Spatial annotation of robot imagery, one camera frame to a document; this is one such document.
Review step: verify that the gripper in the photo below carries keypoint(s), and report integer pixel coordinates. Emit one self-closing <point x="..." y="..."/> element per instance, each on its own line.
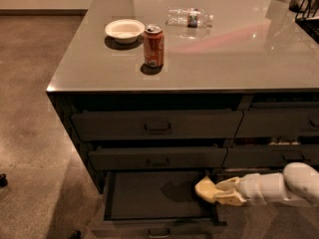
<point x="249" y="188"/>

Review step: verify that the yellow sponge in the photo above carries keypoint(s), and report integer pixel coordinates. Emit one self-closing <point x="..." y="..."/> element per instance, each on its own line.
<point x="207" y="190"/>

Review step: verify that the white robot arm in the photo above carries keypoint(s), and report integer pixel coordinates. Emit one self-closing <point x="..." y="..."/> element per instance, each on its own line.
<point x="296" y="185"/>

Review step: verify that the middle right drawer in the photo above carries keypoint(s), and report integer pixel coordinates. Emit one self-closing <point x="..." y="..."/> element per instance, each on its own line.
<point x="265" y="156"/>

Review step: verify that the open bottom left drawer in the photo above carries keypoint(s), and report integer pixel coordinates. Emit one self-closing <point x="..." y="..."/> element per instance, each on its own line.
<point x="154" y="204"/>

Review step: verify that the top left drawer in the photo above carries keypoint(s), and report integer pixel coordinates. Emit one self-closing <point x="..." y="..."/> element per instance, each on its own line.
<point x="136" y="125"/>

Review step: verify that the top right drawer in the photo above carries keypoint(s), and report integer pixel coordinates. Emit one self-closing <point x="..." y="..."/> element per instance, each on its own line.
<point x="274" y="120"/>

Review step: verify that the dark grey drawer cabinet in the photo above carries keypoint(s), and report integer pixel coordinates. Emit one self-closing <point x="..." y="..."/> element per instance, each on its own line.
<point x="254" y="54"/>

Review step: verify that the middle left drawer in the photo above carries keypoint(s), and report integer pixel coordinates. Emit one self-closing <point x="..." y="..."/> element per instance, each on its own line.
<point x="157" y="157"/>

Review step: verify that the black object on floor bottom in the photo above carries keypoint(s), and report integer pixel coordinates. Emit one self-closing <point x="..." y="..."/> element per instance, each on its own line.
<point x="76" y="235"/>

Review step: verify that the black object on floor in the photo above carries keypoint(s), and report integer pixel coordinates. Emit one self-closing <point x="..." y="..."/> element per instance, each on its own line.
<point x="76" y="235"/>
<point x="3" y="180"/>

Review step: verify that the red soda can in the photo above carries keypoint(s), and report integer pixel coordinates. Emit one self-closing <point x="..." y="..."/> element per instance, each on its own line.
<point x="153" y="45"/>

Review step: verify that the clear plastic water bottle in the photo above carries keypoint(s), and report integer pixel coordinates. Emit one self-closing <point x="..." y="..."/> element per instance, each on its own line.
<point x="188" y="17"/>

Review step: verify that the white paper bowl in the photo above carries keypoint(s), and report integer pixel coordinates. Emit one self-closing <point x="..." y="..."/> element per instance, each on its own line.
<point x="125" y="31"/>

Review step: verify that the dark objects on counter corner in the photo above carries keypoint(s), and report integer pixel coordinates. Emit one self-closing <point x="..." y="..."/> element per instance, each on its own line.
<point x="307" y="16"/>

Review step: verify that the black object on floor left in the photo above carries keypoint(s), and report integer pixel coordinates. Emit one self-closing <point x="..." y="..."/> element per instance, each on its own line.
<point x="3" y="180"/>

